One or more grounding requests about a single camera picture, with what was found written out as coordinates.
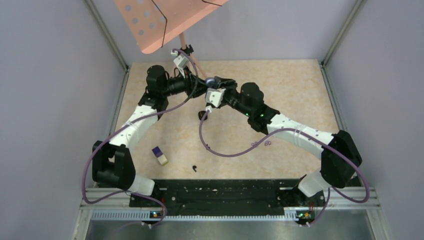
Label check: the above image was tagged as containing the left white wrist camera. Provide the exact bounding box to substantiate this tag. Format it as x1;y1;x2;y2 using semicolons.
170;49;189;77

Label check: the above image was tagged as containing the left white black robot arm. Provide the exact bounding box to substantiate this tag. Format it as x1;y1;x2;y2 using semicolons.
91;65;207;207

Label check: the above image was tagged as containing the pink music stand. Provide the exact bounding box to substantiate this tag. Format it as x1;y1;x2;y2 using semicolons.
112;0;229;79

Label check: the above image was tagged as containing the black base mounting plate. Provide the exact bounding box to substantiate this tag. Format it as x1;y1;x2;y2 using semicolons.
129;178;327;218

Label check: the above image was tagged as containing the purple earbud charging case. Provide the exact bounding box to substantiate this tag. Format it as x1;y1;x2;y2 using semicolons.
204;77;218;88

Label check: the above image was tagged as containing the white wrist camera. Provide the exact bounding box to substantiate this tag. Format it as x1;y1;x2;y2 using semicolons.
170;49;189;77
205;88;226;108

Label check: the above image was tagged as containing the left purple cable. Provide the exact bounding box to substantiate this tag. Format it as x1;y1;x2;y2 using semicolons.
81;48;200;229

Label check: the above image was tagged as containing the purple cable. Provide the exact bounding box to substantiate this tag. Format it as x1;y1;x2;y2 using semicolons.
81;48;200;229
198;107;370;227

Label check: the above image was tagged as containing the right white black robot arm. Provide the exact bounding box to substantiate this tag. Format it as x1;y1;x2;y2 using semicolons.
205;76;362;206

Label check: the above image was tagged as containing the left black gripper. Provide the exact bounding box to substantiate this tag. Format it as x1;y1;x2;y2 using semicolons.
161;65;213;99

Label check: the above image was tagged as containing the aluminium frame rail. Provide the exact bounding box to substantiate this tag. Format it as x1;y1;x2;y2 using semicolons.
81;187;381;221

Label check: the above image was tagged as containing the purple white small box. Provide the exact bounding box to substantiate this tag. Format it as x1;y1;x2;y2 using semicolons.
151;146;168;166

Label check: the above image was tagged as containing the black earbud charging case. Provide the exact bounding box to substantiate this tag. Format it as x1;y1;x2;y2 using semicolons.
197;110;208;121

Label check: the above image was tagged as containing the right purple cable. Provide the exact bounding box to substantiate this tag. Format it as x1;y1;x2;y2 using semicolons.
198;107;370;227

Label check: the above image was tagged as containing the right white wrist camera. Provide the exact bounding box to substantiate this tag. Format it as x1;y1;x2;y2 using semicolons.
205;88;226;108

